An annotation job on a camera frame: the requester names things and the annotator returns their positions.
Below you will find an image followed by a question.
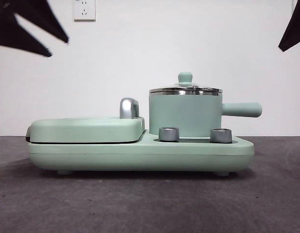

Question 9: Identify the glass pot lid green knob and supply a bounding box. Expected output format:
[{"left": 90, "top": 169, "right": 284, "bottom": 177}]
[{"left": 149, "top": 71, "right": 223, "bottom": 95}]

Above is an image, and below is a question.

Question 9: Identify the mint green griddle cover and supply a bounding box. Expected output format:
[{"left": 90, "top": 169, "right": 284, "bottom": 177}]
[{"left": 25, "top": 117, "right": 145, "bottom": 144}]

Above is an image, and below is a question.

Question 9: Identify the silver control knob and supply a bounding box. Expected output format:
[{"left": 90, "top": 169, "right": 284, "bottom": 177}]
[
  {"left": 210, "top": 128, "right": 232, "bottom": 143},
  {"left": 159, "top": 127, "right": 179, "bottom": 142}
]

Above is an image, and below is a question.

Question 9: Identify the mint green breakfast machine base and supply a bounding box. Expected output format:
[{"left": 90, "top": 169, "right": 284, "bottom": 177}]
[{"left": 27, "top": 130, "right": 254, "bottom": 176}]

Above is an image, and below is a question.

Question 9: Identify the white wall socket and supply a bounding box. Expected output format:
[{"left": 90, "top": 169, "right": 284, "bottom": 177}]
[{"left": 73, "top": 0, "right": 96, "bottom": 22}]

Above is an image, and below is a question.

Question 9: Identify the chrome griddle hinge handle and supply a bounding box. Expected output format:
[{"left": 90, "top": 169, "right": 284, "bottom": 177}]
[{"left": 119, "top": 97, "right": 141, "bottom": 119}]

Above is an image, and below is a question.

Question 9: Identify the mint green pot with handle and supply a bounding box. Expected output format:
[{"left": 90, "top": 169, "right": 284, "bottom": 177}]
[{"left": 148, "top": 92, "right": 263, "bottom": 137}]

